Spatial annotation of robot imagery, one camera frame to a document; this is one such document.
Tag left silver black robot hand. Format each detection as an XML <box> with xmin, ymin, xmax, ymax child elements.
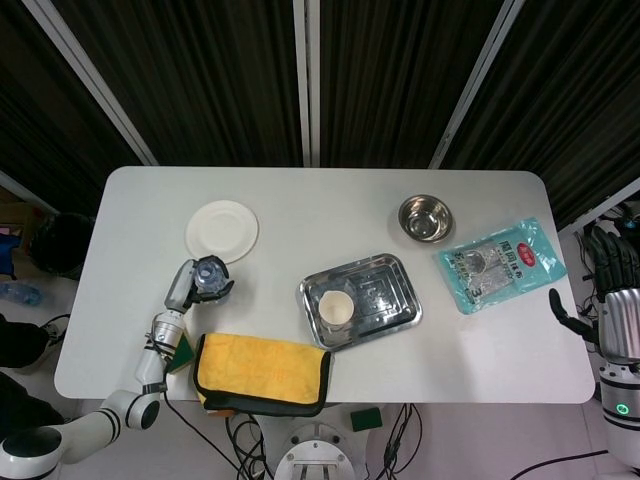
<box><xmin>164</xmin><ymin>255</ymin><xmax>235</xmax><ymax>311</ymax></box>

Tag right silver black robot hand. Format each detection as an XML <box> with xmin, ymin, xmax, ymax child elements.
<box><xmin>548</xmin><ymin>232</ymin><xmax>640</xmax><ymax>361</ymax></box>

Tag transparent plastic water bottle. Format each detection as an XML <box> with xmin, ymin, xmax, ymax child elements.
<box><xmin>192</xmin><ymin>255</ymin><xmax>232</xmax><ymax>301</ymax></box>

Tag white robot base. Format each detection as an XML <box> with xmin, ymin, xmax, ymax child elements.
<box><xmin>273</xmin><ymin>422</ymin><xmax>369</xmax><ymax>480</ymax></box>

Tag white paper cup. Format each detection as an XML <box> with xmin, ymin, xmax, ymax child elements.
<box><xmin>318</xmin><ymin>291</ymin><xmax>355</xmax><ymax>329</ymax></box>

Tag rectangular stainless steel tray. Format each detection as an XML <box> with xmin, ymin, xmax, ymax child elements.
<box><xmin>298</xmin><ymin>252</ymin><xmax>423</xmax><ymax>350</ymax></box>

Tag green and yellow sponge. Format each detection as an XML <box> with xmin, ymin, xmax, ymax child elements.
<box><xmin>167</xmin><ymin>332</ymin><xmax>197</xmax><ymax>375</ymax></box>

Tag white round plate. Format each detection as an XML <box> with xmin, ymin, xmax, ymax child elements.
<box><xmin>184</xmin><ymin>199</ymin><xmax>260</xmax><ymax>265</ymax></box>

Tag yellow towel with black trim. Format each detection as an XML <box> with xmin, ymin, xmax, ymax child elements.
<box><xmin>193</xmin><ymin>332</ymin><xmax>333</xmax><ymax>418</ymax></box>

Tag black bag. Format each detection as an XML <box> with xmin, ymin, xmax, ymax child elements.
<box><xmin>28</xmin><ymin>212</ymin><xmax>96</xmax><ymax>279</ymax></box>

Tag teal steel scrubber packet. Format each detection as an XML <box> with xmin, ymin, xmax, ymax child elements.
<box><xmin>438</xmin><ymin>216</ymin><xmax>569</xmax><ymax>316</ymax></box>

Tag blue bag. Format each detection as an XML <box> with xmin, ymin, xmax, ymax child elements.
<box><xmin>0</xmin><ymin>234</ymin><xmax>24</xmax><ymax>276</ymax></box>

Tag brown cardboard box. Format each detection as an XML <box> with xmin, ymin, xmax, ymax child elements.
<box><xmin>0</xmin><ymin>199</ymin><xmax>46</xmax><ymax>239</ymax></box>

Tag person's dark trouser leg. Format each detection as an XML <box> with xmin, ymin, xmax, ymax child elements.
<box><xmin>0</xmin><ymin>314</ymin><xmax>67</xmax><ymax>444</ymax></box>

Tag stainless steel bowl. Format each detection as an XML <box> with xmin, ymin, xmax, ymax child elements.
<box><xmin>397</xmin><ymin>194</ymin><xmax>454</xmax><ymax>245</ymax></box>

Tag small green sponge block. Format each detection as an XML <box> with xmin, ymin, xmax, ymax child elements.
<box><xmin>349</xmin><ymin>407</ymin><xmax>383</xmax><ymax>434</ymax></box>

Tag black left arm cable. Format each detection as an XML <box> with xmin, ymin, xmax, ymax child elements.
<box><xmin>144</xmin><ymin>334</ymin><xmax>242</xmax><ymax>480</ymax></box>

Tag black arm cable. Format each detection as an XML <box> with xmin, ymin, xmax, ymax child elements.
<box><xmin>144</xmin><ymin>334</ymin><xmax>242</xmax><ymax>480</ymax></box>
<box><xmin>507</xmin><ymin>448</ymin><xmax>610</xmax><ymax>480</ymax></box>

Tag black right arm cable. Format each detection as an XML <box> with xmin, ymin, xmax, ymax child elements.
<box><xmin>507</xmin><ymin>448</ymin><xmax>610</xmax><ymax>480</ymax></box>

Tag black cable bundle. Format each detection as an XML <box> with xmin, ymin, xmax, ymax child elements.
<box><xmin>225</xmin><ymin>412</ymin><xmax>275</xmax><ymax>480</ymax></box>

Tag white partition frame post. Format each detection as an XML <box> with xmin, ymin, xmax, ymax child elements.
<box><xmin>292</xmin><ymin>0</ymin><xmax>321</xmax><ymax>169</ymax></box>
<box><xmin>429</xmin><ymin>0</ymin><xmax>527</xmax><ymax>170</ymax></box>
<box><xmin>22</xmin><ymin>0</ymin><xmax>159</xmax><ymax>167</ymax></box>

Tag thin black cable pair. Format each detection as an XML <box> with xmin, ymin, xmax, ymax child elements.
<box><xmin>377</xmin><ymin>402</ymin><xmax>424</xmax><ymax>480</ymax></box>

